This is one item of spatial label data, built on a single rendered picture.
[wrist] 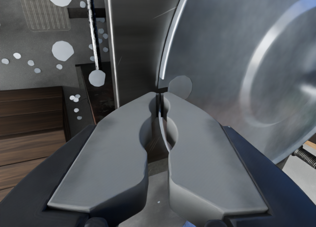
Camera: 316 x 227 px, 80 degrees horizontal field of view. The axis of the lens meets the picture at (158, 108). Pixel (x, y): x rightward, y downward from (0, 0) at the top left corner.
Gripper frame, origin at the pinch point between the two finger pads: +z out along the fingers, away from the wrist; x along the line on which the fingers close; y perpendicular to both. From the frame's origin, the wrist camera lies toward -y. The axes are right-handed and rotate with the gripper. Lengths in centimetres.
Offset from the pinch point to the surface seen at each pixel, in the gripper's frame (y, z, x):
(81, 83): 30, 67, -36
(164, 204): 157, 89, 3
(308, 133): 11.9, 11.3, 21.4
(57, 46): -0.4, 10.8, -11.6
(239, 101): 3.0, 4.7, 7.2
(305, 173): 114, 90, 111
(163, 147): 6.1, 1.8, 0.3
